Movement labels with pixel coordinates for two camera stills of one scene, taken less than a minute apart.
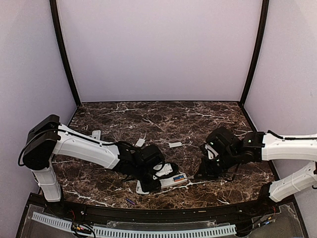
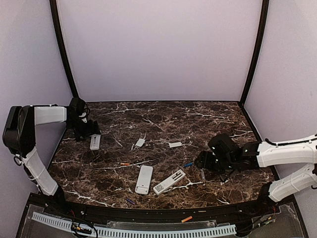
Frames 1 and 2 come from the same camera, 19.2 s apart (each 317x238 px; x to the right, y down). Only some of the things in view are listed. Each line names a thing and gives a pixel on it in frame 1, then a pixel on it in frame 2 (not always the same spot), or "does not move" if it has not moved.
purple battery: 131,201 does not move
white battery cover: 140,142 does not move
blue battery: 179,177 -> 188,164
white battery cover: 172,145 does not move
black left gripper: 153,187 -> 91,130
